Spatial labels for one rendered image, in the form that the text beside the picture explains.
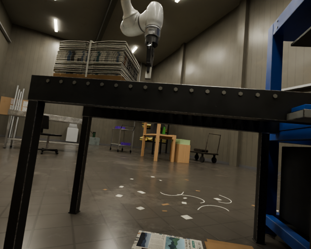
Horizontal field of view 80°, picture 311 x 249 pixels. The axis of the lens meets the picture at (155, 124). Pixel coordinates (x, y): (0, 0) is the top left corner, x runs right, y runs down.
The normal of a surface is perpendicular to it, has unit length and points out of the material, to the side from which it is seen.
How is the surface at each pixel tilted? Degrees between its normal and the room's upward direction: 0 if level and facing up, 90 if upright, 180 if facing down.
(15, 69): 90
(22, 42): 90
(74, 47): 90
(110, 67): 90
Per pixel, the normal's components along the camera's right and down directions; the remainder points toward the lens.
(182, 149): 0.37, -0.05
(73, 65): -0.17, -0.11
